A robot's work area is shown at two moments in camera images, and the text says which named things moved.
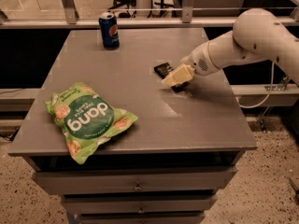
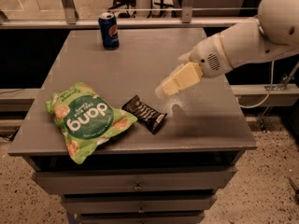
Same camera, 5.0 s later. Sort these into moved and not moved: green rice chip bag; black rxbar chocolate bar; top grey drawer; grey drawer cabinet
Moved: black rxbar chocolate bar
Not moved: grey drawer cabinet; top grey drawer; green rice chip bag
